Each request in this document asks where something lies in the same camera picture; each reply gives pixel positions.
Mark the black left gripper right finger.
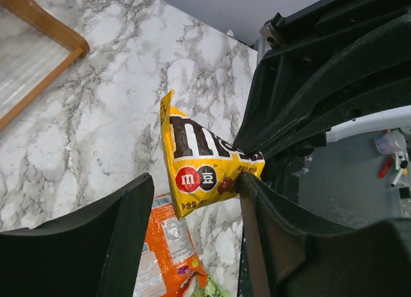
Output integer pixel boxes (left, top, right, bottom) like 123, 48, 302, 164
237, 173, 410, 296

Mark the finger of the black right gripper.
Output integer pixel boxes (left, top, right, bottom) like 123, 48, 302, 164
234, 8, 410, 156
247, 0, 410, 130

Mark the orange snack bag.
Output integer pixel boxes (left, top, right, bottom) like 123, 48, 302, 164
133, 194, 207, 296

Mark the yellow M&M's candy bag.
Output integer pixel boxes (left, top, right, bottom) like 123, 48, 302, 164
160, 90, 265, 219

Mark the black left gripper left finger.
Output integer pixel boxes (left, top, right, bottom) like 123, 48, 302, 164
1, 173, 154, 296

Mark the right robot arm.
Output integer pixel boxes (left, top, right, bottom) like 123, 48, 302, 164
234, 0, 410, 158

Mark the wooden shelf rack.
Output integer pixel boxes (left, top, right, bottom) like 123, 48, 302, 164
1, 0, 90, 128

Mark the light green candy packet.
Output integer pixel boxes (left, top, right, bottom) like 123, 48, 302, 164
197, 276, 231, 297

